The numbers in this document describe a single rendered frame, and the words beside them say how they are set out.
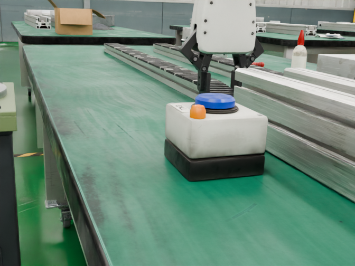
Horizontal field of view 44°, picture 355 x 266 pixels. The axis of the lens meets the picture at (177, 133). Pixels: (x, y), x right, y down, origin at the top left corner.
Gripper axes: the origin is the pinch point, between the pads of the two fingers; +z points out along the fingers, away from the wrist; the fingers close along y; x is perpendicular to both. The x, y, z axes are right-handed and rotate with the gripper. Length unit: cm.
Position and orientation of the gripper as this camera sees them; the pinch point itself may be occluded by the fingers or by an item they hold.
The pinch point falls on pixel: (220, 84)
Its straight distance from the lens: 75.0
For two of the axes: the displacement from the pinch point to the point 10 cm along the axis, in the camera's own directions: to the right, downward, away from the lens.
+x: 3.3, 2.6, -9.1
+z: -0.3, 9.6, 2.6
